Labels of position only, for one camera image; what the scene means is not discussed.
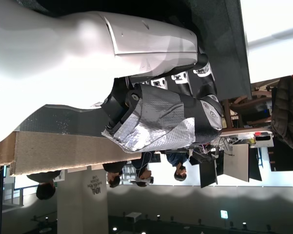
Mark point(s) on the person holding phone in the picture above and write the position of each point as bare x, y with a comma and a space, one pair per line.
143, 174

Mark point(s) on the person in blue jacket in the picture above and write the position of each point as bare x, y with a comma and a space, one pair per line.
179, 168

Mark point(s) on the white pillar with lettering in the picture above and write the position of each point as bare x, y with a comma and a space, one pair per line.
83, 202

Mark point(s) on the cardboard paper box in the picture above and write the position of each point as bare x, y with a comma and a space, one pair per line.
63, 151

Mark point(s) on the white desk device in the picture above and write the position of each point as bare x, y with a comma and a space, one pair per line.
262, 140

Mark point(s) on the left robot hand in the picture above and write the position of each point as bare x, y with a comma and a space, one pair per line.
63, 61

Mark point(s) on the person in dark hoodie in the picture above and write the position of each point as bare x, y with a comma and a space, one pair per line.
114, 176

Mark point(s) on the dark hanging jacket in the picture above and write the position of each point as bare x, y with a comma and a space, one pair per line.
286, 114

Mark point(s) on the person in black top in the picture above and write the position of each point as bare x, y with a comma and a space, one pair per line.
46, 191

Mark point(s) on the wooden chair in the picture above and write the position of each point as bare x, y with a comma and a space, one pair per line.
241, 107

